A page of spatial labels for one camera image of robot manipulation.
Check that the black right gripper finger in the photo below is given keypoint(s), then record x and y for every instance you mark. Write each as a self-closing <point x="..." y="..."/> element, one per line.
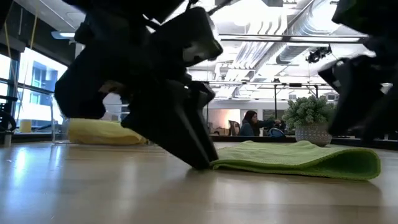
<point x="367" y="118"/>

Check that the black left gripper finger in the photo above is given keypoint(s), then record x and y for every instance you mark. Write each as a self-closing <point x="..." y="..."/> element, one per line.
<point x="174" y="130"/>
<point x="203" y="95"/>

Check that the yellow microfiber towel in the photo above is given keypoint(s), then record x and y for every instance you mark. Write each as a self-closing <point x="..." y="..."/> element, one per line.
<point x="99" y="133"/>

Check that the fluffy green microfiber towel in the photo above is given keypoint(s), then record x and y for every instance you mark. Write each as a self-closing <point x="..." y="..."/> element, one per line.
<point x="295" y="158"/>

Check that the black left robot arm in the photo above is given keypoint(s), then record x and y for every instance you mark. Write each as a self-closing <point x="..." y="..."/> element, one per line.
<point x="124" y="7"/>

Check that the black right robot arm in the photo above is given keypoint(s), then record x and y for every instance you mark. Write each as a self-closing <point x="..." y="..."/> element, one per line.
<point x="367" y="15"/>

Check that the clear plastic basket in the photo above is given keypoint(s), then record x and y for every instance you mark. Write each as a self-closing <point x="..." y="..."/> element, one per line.
<point x="59" y="133"/>

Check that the brown office chair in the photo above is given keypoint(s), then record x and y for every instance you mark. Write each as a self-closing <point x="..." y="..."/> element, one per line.
<point x="234" y="128"/>

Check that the person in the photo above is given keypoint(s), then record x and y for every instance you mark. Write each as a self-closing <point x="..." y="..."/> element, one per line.
<point x="252" y="124"/>

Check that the green artificial potted plant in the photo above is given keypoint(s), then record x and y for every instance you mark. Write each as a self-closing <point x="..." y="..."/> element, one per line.
<point x="309" y="115"/>

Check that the long ceiling light bar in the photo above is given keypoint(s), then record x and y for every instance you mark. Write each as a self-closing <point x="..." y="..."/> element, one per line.
<point x="66" y="35"/>

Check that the large window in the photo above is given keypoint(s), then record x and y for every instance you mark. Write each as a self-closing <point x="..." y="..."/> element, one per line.
<point x="43" y="74"/>

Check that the dark blue round object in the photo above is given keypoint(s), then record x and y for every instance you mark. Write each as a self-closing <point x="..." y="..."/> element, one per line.
<point x="276" y="133"/>

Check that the yellow cylindrical container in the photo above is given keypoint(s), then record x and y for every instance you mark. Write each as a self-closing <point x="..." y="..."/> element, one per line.
<point x="25" y="126"/>

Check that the black aluminium table frame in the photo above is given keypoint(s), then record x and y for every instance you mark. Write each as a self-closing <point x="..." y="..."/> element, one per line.
<point x="357" y="143"/>

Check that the black hanging camera rig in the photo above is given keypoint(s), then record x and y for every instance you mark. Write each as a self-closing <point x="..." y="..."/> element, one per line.
<point x="318" y="54"/>

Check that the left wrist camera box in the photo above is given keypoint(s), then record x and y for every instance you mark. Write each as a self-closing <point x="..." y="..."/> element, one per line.
<point x="192" y="37"/>

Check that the black gantry frame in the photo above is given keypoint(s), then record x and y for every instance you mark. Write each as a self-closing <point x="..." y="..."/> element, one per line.
<point x="275" y="102"/>

